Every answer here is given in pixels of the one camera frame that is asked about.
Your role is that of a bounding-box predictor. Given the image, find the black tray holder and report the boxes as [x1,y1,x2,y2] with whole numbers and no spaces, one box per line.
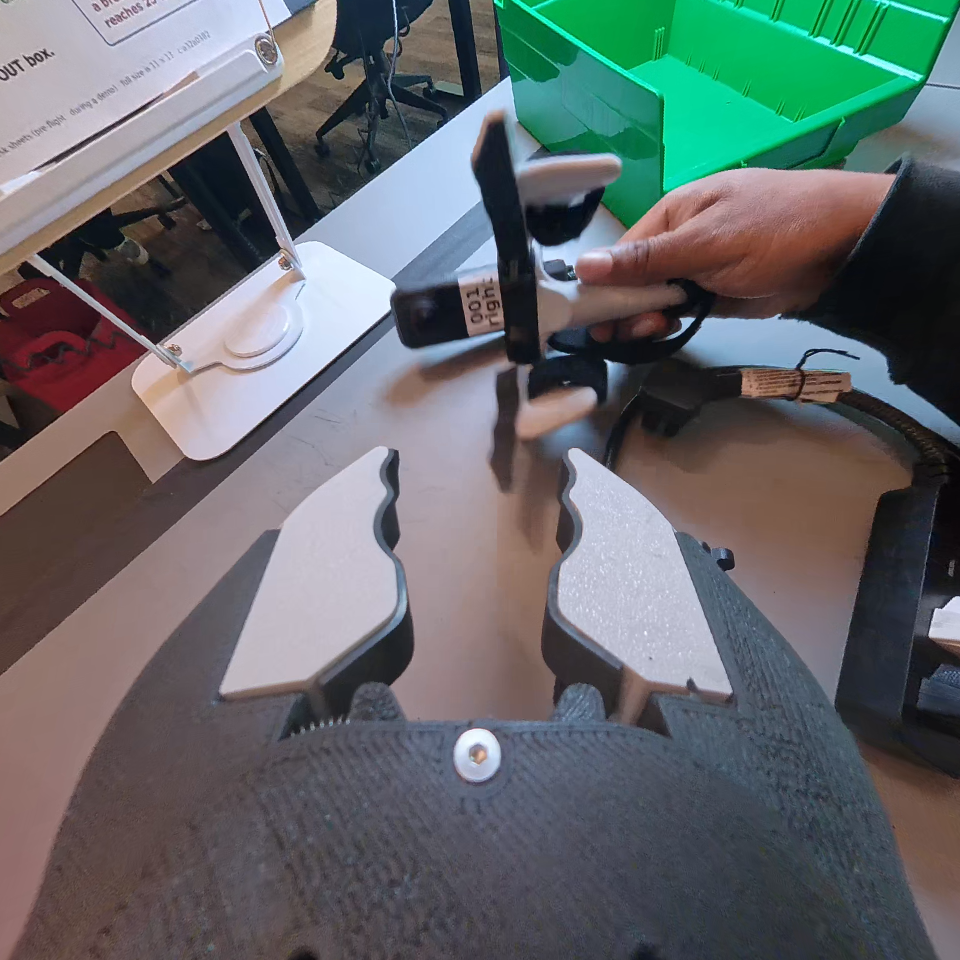
[834,472,960,780]

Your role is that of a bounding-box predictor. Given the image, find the thin black cable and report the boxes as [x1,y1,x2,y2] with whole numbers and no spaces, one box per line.
[602,390,648,475]

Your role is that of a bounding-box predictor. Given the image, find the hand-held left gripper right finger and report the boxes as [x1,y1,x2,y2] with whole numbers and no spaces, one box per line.
[541,447,735,727]

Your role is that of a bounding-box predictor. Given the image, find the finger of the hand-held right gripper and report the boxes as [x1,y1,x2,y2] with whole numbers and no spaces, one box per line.
[516,152,625,249]
[516,358,607,442]

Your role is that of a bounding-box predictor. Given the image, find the black power plug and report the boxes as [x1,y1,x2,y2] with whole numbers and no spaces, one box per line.
[636,366,727,439]

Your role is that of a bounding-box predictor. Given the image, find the white printed paper sheet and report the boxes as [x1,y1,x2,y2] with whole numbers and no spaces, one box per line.
[0,0,295,192]

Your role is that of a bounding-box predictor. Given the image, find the black office chair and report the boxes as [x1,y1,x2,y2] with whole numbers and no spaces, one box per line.
[313,0,451,162]

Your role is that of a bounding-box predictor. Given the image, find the green plastic bin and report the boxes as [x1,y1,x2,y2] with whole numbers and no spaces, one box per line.
[493,0,960,228]

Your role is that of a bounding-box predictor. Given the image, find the person's right forearm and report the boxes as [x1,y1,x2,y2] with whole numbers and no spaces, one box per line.
[802,156,960,425]

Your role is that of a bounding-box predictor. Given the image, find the red storage box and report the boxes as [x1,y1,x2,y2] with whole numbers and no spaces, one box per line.
[0,276,144,417]

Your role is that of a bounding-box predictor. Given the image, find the black table leg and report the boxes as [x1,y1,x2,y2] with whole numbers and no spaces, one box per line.
[447,0,483,100]

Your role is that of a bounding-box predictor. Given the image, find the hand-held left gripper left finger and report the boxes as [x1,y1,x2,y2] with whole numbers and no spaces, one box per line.
[217,446,415,725]

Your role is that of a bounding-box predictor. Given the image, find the white sign stand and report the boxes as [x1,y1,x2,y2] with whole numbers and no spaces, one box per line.
[0,0,399,462]

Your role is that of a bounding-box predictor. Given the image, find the black braided power cable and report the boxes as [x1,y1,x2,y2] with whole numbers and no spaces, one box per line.
[720,348,960,489]

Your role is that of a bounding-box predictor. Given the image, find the person's right hand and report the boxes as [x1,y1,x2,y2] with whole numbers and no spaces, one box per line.
[577,169,897,344]

